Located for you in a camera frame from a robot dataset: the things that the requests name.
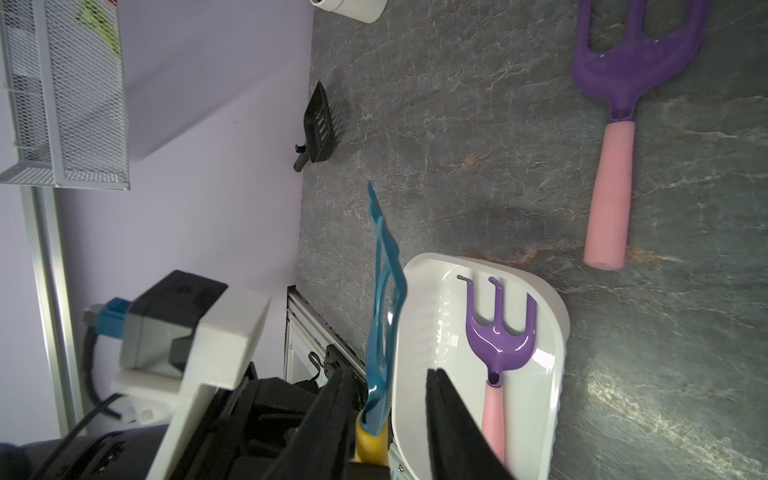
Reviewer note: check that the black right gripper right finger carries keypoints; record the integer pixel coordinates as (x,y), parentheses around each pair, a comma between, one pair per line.
(457,448)

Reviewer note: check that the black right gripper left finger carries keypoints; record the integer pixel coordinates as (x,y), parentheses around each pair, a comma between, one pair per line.
(320,448)

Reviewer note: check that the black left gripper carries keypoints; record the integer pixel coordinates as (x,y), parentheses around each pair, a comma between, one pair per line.
(245,431)

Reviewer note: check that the teal rake yellow handle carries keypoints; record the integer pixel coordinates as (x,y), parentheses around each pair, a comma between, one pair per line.
(390,292)

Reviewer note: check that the purple rake pink handle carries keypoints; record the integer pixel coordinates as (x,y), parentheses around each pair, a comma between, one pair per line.
(621,76)
(500,351)

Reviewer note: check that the white storage tray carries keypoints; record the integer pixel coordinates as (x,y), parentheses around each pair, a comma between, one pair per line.
(432,334)

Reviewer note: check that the black slotted scoop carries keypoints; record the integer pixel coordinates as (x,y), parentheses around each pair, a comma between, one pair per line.
(320,138)

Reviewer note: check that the small white potted plant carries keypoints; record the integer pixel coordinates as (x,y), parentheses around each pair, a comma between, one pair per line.
(366,11)

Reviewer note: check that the green leaf toy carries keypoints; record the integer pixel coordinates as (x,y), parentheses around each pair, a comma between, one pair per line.
(101,17)

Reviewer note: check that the white wire side basket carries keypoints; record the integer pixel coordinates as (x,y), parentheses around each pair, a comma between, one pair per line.
(66,97)

